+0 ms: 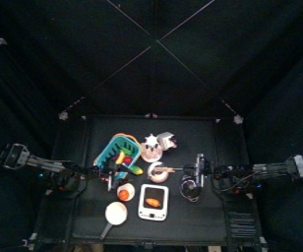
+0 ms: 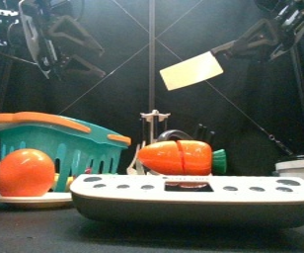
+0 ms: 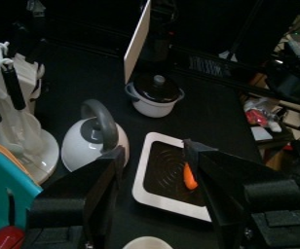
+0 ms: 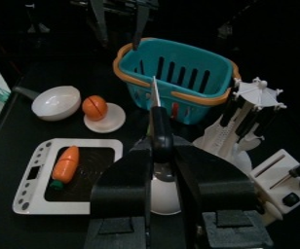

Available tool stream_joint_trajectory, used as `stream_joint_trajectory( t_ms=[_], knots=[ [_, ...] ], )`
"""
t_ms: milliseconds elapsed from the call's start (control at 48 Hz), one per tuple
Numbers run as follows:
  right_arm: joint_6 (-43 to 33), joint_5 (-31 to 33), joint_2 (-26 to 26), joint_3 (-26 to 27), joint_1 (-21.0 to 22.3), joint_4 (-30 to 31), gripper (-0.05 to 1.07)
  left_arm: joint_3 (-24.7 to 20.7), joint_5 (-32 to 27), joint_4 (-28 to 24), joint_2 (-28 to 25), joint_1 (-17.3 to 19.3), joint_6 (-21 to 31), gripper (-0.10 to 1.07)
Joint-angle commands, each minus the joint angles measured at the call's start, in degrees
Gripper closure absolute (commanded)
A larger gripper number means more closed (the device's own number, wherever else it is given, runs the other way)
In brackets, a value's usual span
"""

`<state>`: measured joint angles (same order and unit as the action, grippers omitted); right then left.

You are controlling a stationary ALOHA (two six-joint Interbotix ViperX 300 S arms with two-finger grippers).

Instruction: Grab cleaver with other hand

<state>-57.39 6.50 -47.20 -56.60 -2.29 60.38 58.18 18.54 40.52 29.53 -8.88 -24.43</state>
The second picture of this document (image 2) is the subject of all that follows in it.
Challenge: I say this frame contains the white utensil rack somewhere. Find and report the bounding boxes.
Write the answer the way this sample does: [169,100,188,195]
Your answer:
[140,109,172,146]

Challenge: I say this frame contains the grey vertical frame pole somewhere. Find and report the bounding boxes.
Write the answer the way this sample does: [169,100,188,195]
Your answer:
[149,0,156,113]

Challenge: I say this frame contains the toy cleaver cream blade black handle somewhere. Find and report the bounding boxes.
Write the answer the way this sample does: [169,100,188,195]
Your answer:
[159,40,249,92]

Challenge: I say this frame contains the orange toy fruit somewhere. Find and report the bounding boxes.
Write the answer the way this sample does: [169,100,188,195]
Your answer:
[0,148,57,198]

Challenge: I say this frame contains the small white plate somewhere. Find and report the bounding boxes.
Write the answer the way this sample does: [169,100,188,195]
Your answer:
[0,192,74,210]

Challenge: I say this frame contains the white utensil black handle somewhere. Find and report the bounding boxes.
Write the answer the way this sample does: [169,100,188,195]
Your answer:
[193,123,217,143]
[127,141,149,176]

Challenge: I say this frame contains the orange toy carrot green top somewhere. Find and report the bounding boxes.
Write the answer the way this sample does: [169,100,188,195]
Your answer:
[137,139,229,176]

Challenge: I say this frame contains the white kettle grey handle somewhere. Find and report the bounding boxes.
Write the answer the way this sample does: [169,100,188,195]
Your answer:
[156,128,195,143]

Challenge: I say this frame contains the black frame pole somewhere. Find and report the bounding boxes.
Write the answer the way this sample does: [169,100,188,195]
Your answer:
[290,45,304,147]

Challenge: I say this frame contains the white tray with holes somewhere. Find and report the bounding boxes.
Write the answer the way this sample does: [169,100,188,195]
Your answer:
[69,173,304,229]

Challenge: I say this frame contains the teal basket orange handles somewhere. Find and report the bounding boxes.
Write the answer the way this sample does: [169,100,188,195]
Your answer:
[0,111,133,193]

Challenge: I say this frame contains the thin diagonal brace wire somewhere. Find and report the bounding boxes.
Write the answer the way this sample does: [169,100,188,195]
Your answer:
[110,0,295,156]
[57,0,205,116]

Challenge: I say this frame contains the white grey container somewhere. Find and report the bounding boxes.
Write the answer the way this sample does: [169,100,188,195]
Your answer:
[273,141,304,191]

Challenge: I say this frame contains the yellow toy food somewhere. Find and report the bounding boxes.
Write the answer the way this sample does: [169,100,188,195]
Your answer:
[53,173,76,193]

